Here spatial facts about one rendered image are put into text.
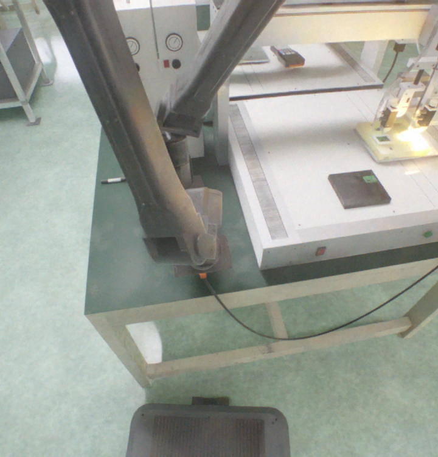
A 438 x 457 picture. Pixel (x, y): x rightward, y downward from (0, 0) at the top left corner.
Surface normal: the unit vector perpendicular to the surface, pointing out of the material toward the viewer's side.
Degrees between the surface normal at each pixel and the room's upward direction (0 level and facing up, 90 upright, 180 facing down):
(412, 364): 0
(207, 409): 45
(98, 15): 72
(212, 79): 116
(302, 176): 0
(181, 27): 90
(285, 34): 90
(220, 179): 0
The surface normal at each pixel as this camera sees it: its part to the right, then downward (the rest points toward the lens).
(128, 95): 0.89, -0.02
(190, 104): 0.00, 0.98
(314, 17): 0.17, 0.76
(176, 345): -0.01, -0.63
